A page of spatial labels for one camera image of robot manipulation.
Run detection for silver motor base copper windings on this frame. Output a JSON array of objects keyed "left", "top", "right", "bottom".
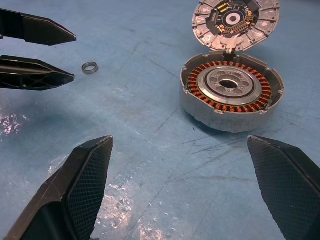
[{"left": 179, "top": 51, "right": 285, "bottom": 133}]

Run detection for grey round disc part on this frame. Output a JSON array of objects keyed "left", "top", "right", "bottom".
[{"left": 191, "top": 0, "right": 280, "bottom": 54}]

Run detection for small silver bearing ring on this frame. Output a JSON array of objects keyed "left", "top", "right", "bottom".
[{"left": 81, "top": 61, "right": 100, "bottom": 75}]

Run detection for blue plastic table cover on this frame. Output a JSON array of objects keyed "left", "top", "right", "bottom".
[{"left": 0, "top": 0, "right": 320, "bottom": 240}]

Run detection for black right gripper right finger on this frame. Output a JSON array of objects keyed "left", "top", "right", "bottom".
[{"left": 246, "top": 134, "right": 320, "bottom": 240}]

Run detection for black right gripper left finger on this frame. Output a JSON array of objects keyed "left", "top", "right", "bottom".
[{"left": 4, "top": 135, "right": 114, "bottom": 240}]

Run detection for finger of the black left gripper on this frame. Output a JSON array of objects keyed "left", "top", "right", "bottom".
[
  {"left": 0, "top": 54, "right": 75, "bottom": 91},
  {"left": 0, "top": 8, "right": 77, "bottom": 47}
]

